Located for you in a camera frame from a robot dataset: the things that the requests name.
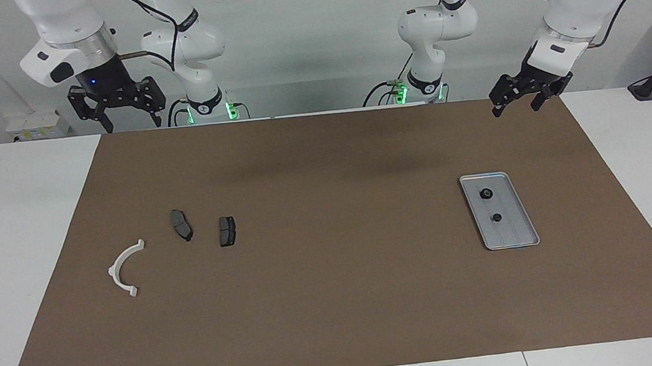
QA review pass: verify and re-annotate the silver metal tray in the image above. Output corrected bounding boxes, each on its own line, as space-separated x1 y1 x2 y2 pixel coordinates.
459 169 541 253

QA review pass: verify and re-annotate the white box with labels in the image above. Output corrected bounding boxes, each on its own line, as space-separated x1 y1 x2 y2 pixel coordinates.
4 108 72 142

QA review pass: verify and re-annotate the curved dark grey brake pad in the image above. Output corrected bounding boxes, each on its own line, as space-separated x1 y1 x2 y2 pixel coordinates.
170 209 194 243

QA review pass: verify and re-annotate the rectangular dark grey brake pad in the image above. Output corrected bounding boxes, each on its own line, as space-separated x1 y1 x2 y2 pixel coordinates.
218 216 239 248

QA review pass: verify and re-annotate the brown table mat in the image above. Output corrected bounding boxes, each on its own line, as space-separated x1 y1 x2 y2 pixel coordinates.
0 84 652 366

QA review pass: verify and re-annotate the black right base cable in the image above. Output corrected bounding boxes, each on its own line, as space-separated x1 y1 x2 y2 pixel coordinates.
165 98 192 128

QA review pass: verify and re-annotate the black base cable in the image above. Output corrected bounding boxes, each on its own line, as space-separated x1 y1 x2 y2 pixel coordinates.
165 98 192 128
358 52 417 108

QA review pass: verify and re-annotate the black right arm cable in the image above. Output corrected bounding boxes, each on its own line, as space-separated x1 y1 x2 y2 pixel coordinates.
109 0 184 78

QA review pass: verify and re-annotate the black left base cable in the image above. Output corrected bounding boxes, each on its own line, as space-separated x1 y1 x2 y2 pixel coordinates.
358 52 417 108

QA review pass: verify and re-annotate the white semicircular bracket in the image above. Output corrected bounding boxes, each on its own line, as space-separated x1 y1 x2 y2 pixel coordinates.
105 239 150 300

